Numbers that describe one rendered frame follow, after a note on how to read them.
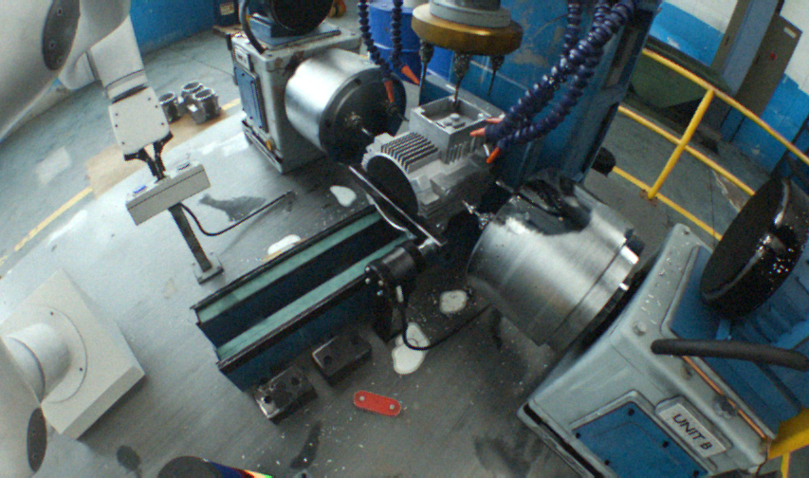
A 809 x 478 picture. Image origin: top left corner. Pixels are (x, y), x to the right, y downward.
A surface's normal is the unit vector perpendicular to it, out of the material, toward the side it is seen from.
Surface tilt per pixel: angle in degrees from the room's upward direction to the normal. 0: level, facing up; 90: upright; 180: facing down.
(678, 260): 0
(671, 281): 0
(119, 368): 45
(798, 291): 68
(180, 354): 0
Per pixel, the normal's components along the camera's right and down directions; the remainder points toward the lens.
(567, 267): -0.46, -0.15
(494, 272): -0.71, 0.31
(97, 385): 0.61, -0.10
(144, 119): 0.64, 0.34
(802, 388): -0.75, 0.47
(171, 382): 0.07, -0.65
